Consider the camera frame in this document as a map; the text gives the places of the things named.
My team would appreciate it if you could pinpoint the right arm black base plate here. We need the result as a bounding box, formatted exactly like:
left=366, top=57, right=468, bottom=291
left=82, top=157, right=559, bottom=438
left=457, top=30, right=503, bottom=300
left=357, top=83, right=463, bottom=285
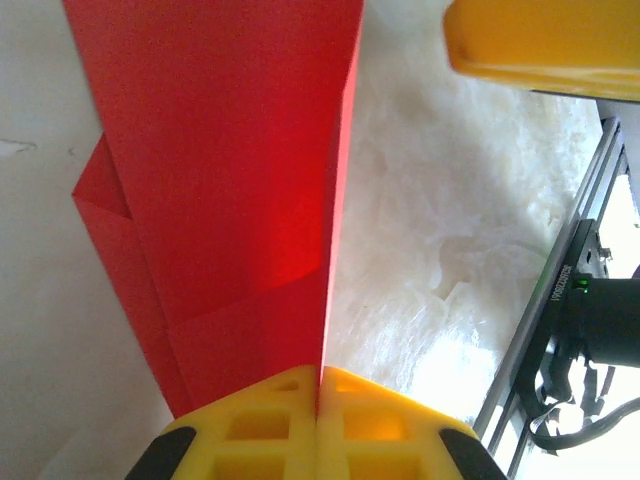
left=542, top=218, right=619, bottom=311

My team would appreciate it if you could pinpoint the red square paper sheet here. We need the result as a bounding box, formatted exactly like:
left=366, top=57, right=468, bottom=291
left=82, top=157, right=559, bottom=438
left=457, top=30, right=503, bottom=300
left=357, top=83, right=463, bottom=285
left=62, top=0, right=366, bottom=420

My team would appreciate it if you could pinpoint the long aluminium mounting rail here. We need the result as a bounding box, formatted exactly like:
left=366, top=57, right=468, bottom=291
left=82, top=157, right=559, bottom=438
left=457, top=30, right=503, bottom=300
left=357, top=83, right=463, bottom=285
left=472, top=117, right=632, bottom=480

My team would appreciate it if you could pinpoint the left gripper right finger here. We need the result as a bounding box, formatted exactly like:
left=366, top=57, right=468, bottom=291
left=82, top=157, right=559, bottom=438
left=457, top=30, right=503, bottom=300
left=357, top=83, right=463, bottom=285
left=317, top=367, right=509, bottom=480

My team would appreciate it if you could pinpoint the right arm black base cable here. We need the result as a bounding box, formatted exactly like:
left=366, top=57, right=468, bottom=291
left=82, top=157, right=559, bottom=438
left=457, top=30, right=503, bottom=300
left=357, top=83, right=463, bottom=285
left=519, top=364, right=640, bottom=459

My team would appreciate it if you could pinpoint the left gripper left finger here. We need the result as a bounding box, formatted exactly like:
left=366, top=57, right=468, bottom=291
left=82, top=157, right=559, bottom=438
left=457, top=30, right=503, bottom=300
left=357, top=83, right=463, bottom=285
left=124, top=364, right=319, bottom=480

